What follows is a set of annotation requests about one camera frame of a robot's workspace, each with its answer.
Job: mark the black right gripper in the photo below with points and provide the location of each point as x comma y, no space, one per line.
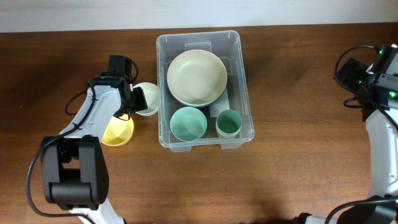
358,69

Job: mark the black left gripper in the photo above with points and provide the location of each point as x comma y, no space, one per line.
141,105

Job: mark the white small bowl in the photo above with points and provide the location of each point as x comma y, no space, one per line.
151,93

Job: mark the yellow small bowl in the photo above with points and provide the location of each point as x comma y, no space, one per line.
119,131

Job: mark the green small bowl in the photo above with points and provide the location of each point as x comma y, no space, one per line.
188,124

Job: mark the beige bowl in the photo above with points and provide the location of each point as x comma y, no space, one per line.
197,71

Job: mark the green plastic cup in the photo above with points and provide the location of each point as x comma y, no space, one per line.
229,116

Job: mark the grey plastic cup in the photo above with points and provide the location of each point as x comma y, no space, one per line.
227,130

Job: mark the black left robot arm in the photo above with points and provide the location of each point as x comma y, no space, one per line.
74,171

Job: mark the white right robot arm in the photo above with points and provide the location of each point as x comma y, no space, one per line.
381,204

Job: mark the clear plastic storage bin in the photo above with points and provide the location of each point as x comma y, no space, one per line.
226,45

